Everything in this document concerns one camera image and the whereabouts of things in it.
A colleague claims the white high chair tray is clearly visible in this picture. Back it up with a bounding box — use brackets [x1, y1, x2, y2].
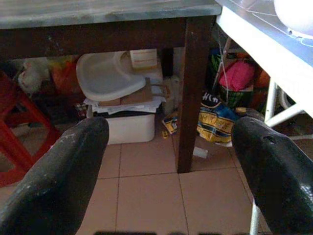
[76, 51, 147, 101]

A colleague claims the red plastic stool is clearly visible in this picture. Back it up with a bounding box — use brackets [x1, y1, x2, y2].
[0, 70, 61, 188]

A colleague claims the white plush toy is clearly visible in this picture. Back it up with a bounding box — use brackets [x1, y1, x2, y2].
[17, 58, 51, 95]

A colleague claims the white paper scrap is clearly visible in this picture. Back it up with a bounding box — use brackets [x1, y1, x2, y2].
[193, 146, 209, 159]

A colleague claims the dark wooden table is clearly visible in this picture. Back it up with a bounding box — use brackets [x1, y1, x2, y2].
[0, 0, 223, 174]

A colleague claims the white round bowl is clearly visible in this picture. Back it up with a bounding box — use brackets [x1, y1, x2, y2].
[273, 0, 313, 37]

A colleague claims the blue yellow plastic bag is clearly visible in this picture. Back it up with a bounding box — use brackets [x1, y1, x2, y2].
[196, 91, 242, 148]

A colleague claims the white folding table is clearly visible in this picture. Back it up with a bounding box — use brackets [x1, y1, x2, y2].
[214, 0, 313, 235]

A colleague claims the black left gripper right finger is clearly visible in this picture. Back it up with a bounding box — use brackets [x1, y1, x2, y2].
[231, 116, 313, 235]

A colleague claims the pink cloth bundle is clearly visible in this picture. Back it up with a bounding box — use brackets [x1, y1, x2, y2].
[219, 60, 256, 92]

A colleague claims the small yellow blue packet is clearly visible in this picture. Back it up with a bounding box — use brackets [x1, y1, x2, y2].
[161, 111, 179, 135]

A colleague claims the brown paper bag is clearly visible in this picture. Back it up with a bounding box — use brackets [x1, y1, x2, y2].
[98, 77, 171, 107]

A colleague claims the white plastic storage box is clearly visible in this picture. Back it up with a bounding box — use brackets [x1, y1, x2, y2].
[86, 105, 157, 145]

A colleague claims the white red printed carton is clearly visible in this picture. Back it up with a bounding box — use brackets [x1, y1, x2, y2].
[130, 48, 158, 72]

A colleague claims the green watermelon print bag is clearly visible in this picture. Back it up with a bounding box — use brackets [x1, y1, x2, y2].
[219, 84, 254, 109]

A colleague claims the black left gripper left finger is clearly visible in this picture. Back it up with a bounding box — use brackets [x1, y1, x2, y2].
[0, 117, 110, 235]

